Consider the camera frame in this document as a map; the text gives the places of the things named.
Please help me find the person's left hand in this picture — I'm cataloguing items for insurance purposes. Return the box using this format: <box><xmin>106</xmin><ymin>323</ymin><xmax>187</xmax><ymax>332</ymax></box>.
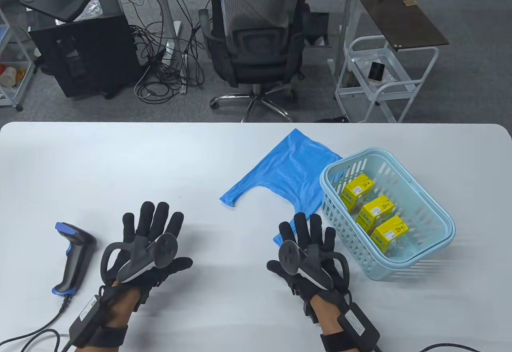
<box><xmin>102</xmin><ymin>201</ymin><xmax>193</xmax><ymax>294</ymax></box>

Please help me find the person's right hand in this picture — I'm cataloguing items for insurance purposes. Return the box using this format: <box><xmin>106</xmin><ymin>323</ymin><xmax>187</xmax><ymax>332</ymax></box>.
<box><xmin>267</xmin><ymin>213</ymin><xmax>352</xmax><ymax>301</ymax></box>

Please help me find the blue plastic bag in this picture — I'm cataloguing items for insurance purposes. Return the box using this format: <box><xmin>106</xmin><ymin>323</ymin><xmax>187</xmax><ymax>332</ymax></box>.
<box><xmin>219</xmin><ymin>129</ymin><xmax>344</xmax><ymax>245</ymax></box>

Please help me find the yellow chrysanthemum tea package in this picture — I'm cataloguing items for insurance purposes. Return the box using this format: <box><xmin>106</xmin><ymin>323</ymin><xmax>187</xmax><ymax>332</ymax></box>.
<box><xmin>356</xmin><ymin>194</ymin><xmax>396</xmax><ymax>232</ymax></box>
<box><xmin>370</xmin><ymin>215</ymin><xmax>409</xmax><ymax>253</ymax></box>
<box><xmin>341</xmin><ymin>174</ymin><xmax>376</xmax><ymax>212</ymax></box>

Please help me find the black blue barcode scanner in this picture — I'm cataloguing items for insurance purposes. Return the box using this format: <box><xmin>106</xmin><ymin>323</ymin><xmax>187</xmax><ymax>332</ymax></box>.
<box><xmin>52</xmin><ymin>222</ymin><xmax>97</xmax><ymax>296</ymax></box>

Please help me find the black white handheld controller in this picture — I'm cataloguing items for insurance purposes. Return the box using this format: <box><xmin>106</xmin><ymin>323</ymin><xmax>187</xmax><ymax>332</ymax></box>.
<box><xmin>278</xmin><ymin>240</ymin><xmax>352</xmax><ymax>290</ymax></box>
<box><xmin>100</xmin><ymin>233</ymin><xmax>179</xmax><ymax>284</ymax></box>

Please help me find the black wrist sensor box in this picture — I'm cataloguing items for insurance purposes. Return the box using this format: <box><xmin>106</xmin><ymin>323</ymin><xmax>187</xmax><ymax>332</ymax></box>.
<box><xmin>337</xmin><ymin>303</ymin><xmax>380</xmax><ymax>352</ymax></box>
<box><xmin>69</xmin><ymin>295</ymin><xmax>102</xmax><ymax>348</ymax></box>

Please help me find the light blue plastic basket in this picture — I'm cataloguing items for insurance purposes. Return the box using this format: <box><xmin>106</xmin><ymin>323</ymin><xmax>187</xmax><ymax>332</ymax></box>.
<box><xmin>320</xmin><ymin>148</ymin><xmax>456</xmax><ymax>282</ymax></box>

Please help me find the white metal cart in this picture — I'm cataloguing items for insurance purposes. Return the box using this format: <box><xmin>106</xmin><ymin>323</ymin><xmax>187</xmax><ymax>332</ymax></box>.
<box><xmin>334</xmin><ymin>35</ymin><xmax>440</xmax><ymax>124</ymax></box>

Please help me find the black computer tower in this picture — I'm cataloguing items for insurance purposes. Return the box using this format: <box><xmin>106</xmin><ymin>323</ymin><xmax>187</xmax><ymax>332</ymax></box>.
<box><xmin>30</xmin><ymin>0</ymin><xmax>144</xmax><ymax>100</ymax></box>

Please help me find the black mesh office chair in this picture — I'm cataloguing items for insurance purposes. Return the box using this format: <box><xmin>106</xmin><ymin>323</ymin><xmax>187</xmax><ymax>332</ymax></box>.
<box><xmin>199</xmin><ymin>0</ymin><xmax>313</xmax><ymax>123</ymax></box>

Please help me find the black bag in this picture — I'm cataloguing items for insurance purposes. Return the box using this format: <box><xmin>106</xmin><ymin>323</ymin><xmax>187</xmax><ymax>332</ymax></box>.
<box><xmin>304</xmin><ymin>4</ymin><xmax>332</xmax><ymax>48</ymax></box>

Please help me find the white desk leg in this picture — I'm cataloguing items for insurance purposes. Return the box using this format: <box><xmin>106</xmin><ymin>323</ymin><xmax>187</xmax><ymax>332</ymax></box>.
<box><xmin>154</xmin><ymin>0</ymin><xmax>188</xmax><ymax>96</ymax></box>
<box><xmin>328</xmin><ymin>0</ymin><xmax>358</xmax><ymax>84</ymax></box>

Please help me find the clear plastic bag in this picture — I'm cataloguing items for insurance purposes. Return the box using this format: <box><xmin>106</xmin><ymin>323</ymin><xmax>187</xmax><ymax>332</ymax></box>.
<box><xmin>76</xmin><ymin>0</ymin><xmax>104</xmax><ymax>22</ymax></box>

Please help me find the dark brown board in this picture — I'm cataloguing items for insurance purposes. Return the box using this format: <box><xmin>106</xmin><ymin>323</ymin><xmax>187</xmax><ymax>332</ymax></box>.
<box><xmin>360</xmin><ymin>0</ymin><xmax>450</xmax><ymax>52</ymax></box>

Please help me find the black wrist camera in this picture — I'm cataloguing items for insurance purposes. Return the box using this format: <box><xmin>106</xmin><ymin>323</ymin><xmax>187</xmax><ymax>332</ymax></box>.
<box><xmin>302</xmin><ymin>296</ymin><xmax>320</xmax><ymax>322</ymax></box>

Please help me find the black wrist strap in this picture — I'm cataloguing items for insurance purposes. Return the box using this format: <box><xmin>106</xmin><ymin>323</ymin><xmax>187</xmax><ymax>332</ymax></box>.
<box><xmin>86</xmin><ymin>326</ymin><xmax>128</xmax><ymax>348</ymax></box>
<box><xmin>320</xmin><ymin>330</ymin><xmax>348</xmax><ymax>352</ymax></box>

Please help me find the black scanner cable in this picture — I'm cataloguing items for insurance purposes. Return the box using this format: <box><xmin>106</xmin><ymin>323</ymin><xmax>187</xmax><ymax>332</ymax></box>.
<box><xmin>0</xmin><ymin>295</ymin><xmax>74</xmax><ymax>344</ymax></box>

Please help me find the black glove cable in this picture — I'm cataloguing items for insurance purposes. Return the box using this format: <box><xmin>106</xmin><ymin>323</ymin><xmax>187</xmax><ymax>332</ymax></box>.
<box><xmin>8</xmin><ymin>328</ymin><xmax>72</xmax><ymax>352</ymax></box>
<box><xmin>376</xmin><ymin>342</ymin><xmax>480</xmax><ymax>352</ymax></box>

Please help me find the tangle of black cables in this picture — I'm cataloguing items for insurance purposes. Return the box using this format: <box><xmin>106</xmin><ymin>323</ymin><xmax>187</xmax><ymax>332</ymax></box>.
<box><xmin>130</xmin><ymin>0</ymin><xmax>208</xmax><ymax>102</ymax></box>

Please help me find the white wire cart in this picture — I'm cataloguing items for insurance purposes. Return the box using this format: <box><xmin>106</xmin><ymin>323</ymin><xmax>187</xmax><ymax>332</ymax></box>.
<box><xmin>0</xmin><ymin>8</ymin><xmax>36</xmax><ymax>112</ymax></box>

